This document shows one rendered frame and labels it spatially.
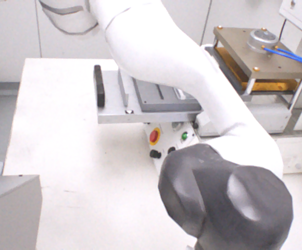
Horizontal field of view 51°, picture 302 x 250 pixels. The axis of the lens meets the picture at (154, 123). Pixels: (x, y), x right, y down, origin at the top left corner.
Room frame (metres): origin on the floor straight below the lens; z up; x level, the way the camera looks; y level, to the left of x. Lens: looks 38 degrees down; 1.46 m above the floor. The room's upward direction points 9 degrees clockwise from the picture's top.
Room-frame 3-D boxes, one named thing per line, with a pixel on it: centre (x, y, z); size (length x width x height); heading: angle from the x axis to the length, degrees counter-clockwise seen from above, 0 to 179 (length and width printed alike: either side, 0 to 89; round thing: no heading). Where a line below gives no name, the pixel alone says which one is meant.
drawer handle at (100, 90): (0.73, 0.17, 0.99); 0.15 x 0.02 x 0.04; 18
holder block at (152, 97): (0.78, -0.01, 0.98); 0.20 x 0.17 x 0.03; 18
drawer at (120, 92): (0.77, 0.03, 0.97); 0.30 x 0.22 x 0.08; 108
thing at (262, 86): (0.85, -0.26, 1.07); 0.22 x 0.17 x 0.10; 18
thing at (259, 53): (0.85, -0.29, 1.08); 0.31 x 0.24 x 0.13; 18
